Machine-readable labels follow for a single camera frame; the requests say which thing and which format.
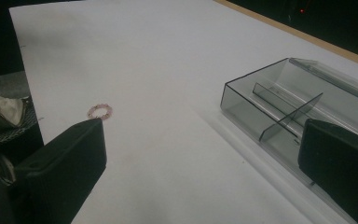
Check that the checked dark cloth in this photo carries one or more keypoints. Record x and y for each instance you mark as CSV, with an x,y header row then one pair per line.
x,y
3,133

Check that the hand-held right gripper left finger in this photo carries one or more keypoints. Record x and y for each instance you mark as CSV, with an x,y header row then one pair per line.
x,y
59,168

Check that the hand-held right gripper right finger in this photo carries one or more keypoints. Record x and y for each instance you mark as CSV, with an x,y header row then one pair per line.
x,y
341,161

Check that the clear grey divided organizer box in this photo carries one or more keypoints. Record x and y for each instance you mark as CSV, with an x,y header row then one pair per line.
x,y
261,96

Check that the white cloth pouch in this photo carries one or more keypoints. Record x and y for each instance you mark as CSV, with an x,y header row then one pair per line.
x,y
4,109

